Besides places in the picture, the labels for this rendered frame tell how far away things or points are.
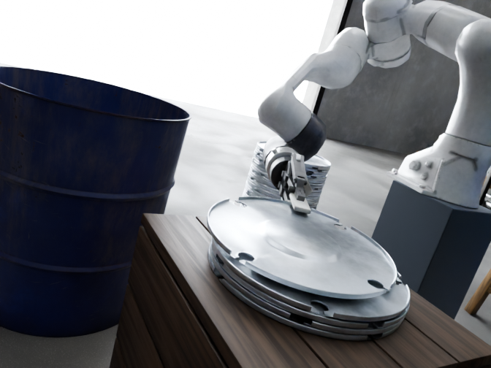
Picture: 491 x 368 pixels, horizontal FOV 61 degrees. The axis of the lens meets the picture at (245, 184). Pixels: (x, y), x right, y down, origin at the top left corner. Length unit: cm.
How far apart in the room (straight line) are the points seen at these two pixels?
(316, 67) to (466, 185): 45
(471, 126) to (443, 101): 611
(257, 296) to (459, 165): 64
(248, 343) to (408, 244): 65
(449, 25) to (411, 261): 55
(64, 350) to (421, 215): 81
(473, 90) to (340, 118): 485
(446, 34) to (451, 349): 75
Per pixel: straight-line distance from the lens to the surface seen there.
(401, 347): 57
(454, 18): 115
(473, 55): 99
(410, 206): 104
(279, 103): 98
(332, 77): 113
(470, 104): 104
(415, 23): 121
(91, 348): 96
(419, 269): 102
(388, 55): 126
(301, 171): 83
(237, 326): 48
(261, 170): 154
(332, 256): 61
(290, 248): 59
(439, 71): 692
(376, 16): 119
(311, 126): 101
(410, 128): 678
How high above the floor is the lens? 61
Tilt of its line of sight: 15 degrees down
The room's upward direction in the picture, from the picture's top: 16 degrees clockwise
